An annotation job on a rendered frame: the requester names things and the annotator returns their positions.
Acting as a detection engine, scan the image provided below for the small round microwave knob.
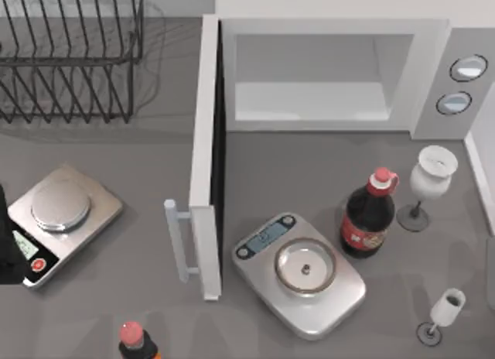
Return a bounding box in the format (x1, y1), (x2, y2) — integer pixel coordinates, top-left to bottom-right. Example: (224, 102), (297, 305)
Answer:
(435, 91), (473, 115)

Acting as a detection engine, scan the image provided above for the white microwave door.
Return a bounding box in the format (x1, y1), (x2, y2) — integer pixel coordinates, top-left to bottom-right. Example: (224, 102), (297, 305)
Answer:
(188, 14), (226, 301)

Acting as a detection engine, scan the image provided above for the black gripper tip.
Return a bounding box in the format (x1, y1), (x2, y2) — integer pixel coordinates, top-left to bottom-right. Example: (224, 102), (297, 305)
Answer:
(0, 183), (27, 285)

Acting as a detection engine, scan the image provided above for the large round microwave knob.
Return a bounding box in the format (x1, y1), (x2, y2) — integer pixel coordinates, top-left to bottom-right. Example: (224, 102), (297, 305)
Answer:
(449, 53), (489, 83)

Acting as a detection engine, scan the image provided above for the small white wine glass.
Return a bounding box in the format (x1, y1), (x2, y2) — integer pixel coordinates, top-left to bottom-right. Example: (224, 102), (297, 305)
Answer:
(416, 288), (467, 346)

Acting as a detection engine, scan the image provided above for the large white goblet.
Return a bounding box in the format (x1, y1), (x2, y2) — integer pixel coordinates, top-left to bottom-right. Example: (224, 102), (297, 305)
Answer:
(397, 145), (459, 233)

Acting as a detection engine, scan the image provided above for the small red capped bottle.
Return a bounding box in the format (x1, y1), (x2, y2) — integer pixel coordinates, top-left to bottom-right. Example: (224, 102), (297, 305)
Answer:
(118, 321), (160, 359)

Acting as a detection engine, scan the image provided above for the large dark cola bottle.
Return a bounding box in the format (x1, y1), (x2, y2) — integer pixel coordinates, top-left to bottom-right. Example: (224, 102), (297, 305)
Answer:
(340, 166), (401, 260)

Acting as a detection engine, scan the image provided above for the white microwave door handle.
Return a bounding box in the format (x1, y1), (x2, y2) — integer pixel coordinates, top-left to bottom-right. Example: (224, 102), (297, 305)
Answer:
(163, 198), (200, 282)

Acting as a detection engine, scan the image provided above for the black wire dish rack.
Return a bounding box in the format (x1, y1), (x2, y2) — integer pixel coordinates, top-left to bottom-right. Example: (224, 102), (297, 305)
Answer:
(0, 0), (148, 125)

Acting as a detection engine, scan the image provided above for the pale microwave oven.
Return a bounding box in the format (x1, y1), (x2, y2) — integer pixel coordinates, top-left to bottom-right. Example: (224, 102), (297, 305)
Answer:
(214, 0), (495, 140)

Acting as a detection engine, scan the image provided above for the silver scale with red button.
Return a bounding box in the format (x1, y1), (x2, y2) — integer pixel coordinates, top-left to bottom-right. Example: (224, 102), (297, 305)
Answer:
(7, 164), (125, 291)

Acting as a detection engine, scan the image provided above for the silver scale with blue display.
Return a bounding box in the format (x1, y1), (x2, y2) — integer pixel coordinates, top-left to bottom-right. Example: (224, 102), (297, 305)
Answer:
(231, 212), (367, 341)

